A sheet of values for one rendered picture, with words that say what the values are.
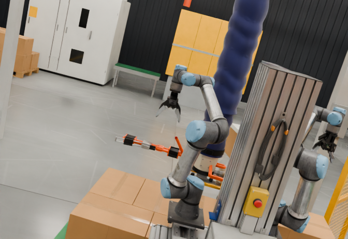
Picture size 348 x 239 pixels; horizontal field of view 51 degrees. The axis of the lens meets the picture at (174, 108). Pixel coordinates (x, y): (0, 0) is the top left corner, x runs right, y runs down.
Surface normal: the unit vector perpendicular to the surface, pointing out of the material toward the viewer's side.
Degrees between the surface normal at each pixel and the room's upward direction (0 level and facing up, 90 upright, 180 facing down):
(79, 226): 90
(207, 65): 90
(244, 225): 90
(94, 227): 90
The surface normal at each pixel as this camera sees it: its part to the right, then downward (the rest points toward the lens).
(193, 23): -0.03, 0.22
